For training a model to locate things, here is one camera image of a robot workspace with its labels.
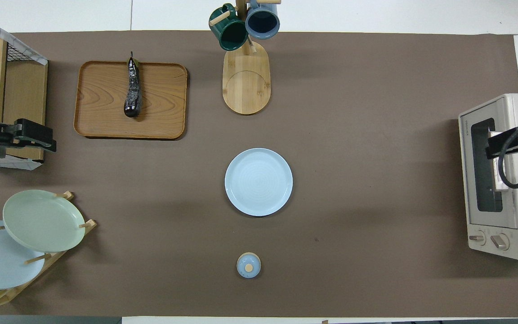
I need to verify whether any dark purple eggplant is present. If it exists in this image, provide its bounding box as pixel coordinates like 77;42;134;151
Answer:
123;52;143;118

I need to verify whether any wooden serving tray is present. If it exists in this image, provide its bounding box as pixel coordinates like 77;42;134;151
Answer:
74;61;188;140

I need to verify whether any pale green plate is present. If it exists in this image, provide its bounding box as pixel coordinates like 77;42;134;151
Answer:
2;189;86;253

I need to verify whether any wooden plate rack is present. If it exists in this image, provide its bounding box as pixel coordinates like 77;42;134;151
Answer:
0;191;98;309

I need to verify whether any brown table mat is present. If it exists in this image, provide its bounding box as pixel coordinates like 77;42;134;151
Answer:
0;31;518;318

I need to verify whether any wooden mug tree stand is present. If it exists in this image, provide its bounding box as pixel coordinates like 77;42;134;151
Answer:
209;0;282;116

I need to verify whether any dark green mug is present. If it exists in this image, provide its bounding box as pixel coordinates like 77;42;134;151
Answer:
209;4;249;51

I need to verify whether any blue mug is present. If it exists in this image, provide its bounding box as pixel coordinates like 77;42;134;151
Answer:
245;0;281;40

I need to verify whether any wooden shelf with wire mesh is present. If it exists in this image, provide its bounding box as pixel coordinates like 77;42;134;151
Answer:
0;10;49;171

